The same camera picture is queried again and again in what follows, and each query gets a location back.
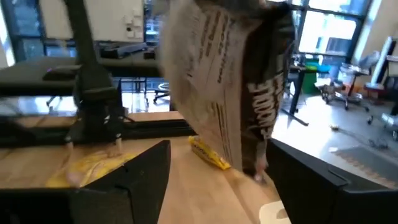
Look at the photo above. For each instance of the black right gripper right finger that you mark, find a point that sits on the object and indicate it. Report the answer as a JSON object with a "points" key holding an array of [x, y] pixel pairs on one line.
{"points": [[326, 199]]}

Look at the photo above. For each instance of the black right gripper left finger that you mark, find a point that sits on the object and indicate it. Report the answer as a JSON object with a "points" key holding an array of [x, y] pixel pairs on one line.
{"points": [[93, 205]]}

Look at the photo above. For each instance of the yellow Maruchan ramen packet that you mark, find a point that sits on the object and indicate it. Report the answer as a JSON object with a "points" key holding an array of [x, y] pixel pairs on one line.
{"points": [[93, 165], [206, 152]]}

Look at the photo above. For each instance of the black ramen packet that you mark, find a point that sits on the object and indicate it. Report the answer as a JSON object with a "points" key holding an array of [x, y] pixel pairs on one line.
{"points": [[202, 77]]}

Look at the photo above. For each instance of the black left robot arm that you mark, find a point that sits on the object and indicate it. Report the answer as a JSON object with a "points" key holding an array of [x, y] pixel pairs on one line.
{"points": [[93, 93]]}

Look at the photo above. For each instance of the hazard striped black floor mat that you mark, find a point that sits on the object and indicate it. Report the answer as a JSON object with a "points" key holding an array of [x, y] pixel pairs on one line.
{"points": [[373, 163]]}

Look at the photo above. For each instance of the black standing desk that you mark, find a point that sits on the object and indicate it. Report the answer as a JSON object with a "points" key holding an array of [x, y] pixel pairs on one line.
{"points": [[295, 93]]}

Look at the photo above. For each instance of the green bin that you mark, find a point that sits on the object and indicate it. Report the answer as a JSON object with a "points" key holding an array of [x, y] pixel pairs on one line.
{"points": [[311, 81]]}

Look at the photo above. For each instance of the black chair base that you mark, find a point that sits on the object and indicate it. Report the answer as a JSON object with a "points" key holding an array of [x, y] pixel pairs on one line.
{"points": [[161, 93]]}

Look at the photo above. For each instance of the dark grey desk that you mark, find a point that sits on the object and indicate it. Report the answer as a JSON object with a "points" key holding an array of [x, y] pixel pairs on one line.
{"points": [[25, 77]]}

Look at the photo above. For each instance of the white board panel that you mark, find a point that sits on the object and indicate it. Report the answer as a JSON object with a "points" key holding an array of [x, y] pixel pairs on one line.
{"points": [[382, 59]]}

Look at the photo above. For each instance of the large window black frame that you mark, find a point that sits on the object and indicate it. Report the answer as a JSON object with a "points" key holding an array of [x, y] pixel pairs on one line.
{"points": [[329, 31], [28, 31]]}

